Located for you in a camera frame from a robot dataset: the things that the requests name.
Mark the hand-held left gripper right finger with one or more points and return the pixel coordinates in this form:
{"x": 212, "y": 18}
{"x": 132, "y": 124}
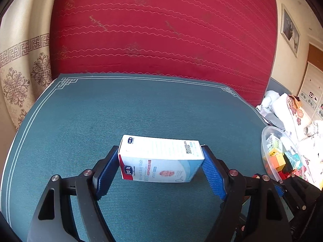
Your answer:
{"x": 214, "y": 176}

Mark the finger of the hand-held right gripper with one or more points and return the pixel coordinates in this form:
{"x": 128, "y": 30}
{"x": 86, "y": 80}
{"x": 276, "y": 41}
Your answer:
{"x": 297, "y": 191}

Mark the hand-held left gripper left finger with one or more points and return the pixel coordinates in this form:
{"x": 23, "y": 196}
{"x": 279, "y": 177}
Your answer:
{"x": 107, "y": 176}

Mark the red toy block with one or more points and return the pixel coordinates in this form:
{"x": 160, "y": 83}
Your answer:
{"x": 284, "y": 175}

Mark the black folding comb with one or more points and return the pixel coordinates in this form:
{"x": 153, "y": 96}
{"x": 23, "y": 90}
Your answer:
{"x": 287, "y": 165}

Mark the small white barcode box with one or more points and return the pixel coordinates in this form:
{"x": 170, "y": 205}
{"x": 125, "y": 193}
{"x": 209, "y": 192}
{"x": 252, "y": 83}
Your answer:
{"x": 294, "y": 158}

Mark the yellow toy block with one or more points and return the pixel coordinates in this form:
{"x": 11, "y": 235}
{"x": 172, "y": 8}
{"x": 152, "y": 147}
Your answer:
{"x": 280, "y": 160}

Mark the orange toy block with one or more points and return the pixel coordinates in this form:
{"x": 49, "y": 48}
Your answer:
{"x": 273, "y": 163}

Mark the yellow-green ointment box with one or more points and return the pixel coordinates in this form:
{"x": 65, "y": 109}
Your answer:
{"x": 273, "y": 142}

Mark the white and blue carton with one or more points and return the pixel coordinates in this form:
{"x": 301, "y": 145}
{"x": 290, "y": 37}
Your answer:
{"x": 156, "y": 151}

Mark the clear plastic bowl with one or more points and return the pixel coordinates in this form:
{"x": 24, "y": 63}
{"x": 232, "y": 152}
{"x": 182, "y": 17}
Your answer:
{"x": 268, "y": 133}

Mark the teal cloth-covered desktop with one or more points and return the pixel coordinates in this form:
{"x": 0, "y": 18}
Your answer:
{"x": 126, "y": 111}

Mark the cream floral blanket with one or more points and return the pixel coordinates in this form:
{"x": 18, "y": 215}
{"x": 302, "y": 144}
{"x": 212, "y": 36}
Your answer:
{"x": 297, "y": 113}

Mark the white clothes pile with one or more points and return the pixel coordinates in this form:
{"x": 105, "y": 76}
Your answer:
{"x": 275, "y": 103}

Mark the grey sofa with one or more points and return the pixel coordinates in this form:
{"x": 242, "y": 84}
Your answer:
{"x": 277, "y": 85}

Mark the wooden cabinet door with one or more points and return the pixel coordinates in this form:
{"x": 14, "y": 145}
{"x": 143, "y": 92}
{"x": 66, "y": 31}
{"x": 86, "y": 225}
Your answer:
{"x": 315, "y": 80}

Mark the beige patterned curtain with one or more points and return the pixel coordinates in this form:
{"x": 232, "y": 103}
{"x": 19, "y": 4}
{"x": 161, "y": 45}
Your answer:
{"x": 20, "y": 80}

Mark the red quilted mattress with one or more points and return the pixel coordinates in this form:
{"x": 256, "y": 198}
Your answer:
{"x": 151, "y": 30}

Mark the framed wall picture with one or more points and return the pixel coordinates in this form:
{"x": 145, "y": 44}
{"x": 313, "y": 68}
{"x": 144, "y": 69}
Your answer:
{"x": 290, "y": 30}

